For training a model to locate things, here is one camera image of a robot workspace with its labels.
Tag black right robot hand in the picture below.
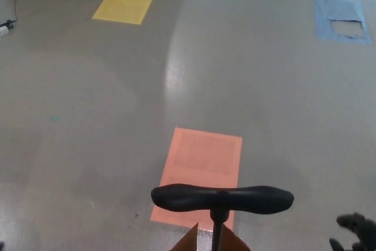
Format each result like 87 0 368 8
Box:
328 212 376 251

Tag brown cardboard box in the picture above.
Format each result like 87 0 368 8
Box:
169 222 252 251

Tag orange floor sheet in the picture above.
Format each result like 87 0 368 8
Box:
150 127 243 230

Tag torn blue floor sheet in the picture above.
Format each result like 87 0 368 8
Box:
313 0 372 45

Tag yellow floor sheet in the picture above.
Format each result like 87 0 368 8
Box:
92 0 160 25

